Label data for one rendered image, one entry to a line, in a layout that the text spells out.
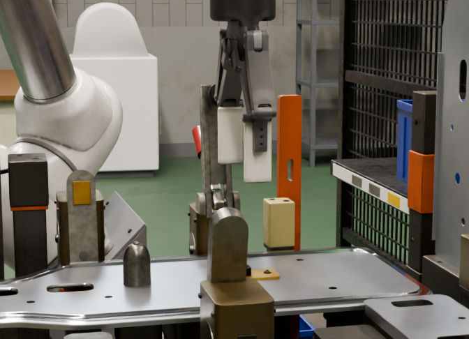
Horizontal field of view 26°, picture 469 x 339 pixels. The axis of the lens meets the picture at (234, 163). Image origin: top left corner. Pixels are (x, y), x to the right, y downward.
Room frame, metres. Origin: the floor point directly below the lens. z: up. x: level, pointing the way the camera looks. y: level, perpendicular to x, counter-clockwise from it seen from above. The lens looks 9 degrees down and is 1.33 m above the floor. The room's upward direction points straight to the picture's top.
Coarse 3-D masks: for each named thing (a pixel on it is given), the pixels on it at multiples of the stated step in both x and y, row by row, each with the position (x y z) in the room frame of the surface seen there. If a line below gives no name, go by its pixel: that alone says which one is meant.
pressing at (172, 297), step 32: (192, 256) 1.25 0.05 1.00; (256, 256) 1.26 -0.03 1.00; (288, 256) 1.27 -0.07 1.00; (320, 256) 1.27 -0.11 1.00; (352, 256) 1.27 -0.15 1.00; (0, 288) 1.12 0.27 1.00; (32, 288) 1.12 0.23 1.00; (96, 288) 1.12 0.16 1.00; (128, 288) 1.12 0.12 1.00; (160, 288) 1.12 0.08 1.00; (192, 288) 1.12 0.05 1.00; (288, 288) 1.12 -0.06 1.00; (320, 288) 1.12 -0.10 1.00; (352, 288) 1.12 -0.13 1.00; (384, 288) 1.12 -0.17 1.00; (416, 288) 1.12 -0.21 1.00; (0, 320) 1.02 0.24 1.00; (32, 320) 1.02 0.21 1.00; (64, 320) 1.01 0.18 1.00; (96, 320) 1.01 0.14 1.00; (128, 320) 1.02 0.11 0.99; (160, 320) 1.03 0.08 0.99; (192, 320) 1.03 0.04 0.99
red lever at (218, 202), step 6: (198, 126) 1.42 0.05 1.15; (192, 132) 1.42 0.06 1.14; (198, 132) 1.41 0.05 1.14; (198, 138) 1.40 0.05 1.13; (198, 144) 1.39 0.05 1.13; (198, 150) 1.38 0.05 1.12; (198, 156) 1.38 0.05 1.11; (216, 186) 1.32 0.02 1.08; (216, 192) 1.31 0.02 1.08; (216, 198) 1.30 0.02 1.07; (222, 198) 1.30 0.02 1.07; (216, 204) 1.30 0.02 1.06; (222, 204) 1.30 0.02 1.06
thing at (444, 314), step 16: (368, 304) 1.06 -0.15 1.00; (384, 304) 1.06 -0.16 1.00; (448, 304) 1.06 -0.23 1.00; (384, 320) 1.01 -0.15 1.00; (400, 320) 1.00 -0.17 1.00; (416, 320) 1.00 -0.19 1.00; (432, 320) 1.00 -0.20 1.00; (448, 320) 1.00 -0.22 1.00; (464, 320) 1.00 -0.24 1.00; (400, 336) 0.97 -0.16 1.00; (416, 336) 0.95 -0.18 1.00; (432, 336) 0.95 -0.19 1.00; (448, 336) 0.96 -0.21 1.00
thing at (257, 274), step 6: (246, 270) 1.16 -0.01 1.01; (252, 270) 1.19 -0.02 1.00; (258, 270) 1.19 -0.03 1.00; (264, 270) 1.19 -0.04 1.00; (270, 270) 1.19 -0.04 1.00; (246, 276) 1.16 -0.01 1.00; (252, 276) 1.16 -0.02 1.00; (258, 276) 1.16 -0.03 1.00; (264, 276) 1.16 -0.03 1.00; (270, 276) 1.16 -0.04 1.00; (276, 276) 1.16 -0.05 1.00
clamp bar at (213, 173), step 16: (208, 96) 1.29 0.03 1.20; (208, 112) 1.31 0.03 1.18; (208, 128) 1.31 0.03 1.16; (208, 144) 1.30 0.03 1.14; (208, 160) 1.30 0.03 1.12; (208, 176) 1.30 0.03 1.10; (224, 176) 1.31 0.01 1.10; (208, 192) 1.29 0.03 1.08; (224, 192) 1.31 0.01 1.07; (208, 208) 1.29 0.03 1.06
